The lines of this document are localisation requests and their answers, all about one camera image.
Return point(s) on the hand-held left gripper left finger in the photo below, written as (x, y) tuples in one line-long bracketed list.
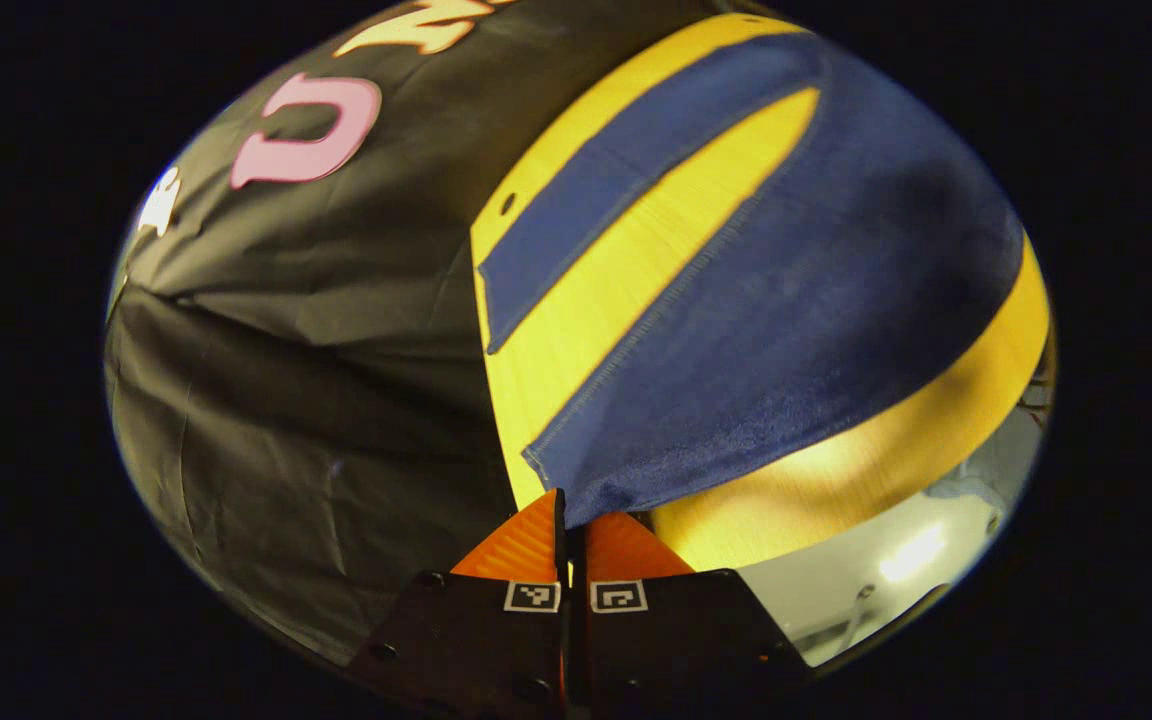
[(496, 650)]

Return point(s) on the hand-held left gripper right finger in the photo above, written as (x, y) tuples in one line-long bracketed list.
[(676, 640)]

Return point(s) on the blue jeans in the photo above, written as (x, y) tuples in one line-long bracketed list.
[(816, 300)]

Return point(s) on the black backdrop cloth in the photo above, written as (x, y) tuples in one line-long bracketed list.
[(316, 380)]

